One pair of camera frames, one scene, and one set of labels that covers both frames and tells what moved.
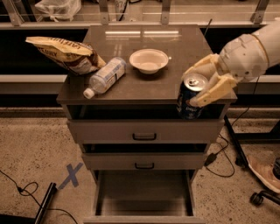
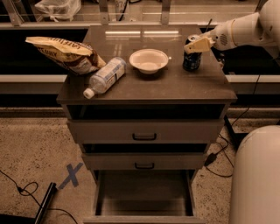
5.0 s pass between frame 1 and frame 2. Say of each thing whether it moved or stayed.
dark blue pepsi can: moved
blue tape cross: stayed
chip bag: stayed
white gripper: moved
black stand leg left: stayed
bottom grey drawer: stayed
